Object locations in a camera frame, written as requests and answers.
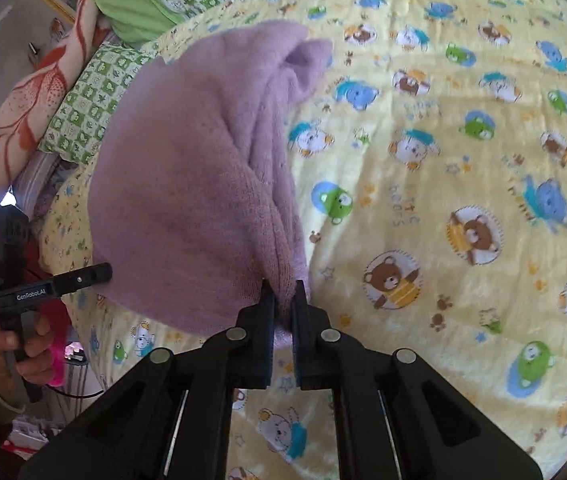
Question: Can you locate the black cable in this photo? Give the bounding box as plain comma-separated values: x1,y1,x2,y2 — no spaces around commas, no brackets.
44,380,108,400

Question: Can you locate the green checked pillow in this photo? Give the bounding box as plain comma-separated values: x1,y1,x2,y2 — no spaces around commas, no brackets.
38,41,161,167

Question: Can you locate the striped bed sheet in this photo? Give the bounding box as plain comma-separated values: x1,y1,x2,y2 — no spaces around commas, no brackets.
10,150,81,226

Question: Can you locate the person's left hand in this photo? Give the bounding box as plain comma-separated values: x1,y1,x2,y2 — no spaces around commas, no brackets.
0,312,55,403

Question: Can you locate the orange floral blanket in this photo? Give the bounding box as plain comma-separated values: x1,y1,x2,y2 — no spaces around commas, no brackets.
0,0,114,196

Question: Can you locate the plain green cloth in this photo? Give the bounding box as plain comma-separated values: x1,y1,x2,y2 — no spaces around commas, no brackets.
84,0,191,45

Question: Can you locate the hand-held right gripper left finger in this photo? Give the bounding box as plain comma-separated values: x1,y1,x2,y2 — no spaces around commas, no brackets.
17,279,276,480

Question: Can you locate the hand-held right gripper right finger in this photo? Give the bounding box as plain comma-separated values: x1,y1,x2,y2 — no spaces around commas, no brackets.
291,279,545,480

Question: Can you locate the mauve knitted sweater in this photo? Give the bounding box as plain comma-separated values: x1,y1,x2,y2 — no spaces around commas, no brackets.
87,20,335,351

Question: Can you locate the yellow bear-print blanket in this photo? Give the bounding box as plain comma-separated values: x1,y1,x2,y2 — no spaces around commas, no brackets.
37,0,567,480

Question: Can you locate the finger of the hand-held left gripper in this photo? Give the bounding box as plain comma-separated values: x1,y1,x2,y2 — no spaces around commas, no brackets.
54,262,114,295

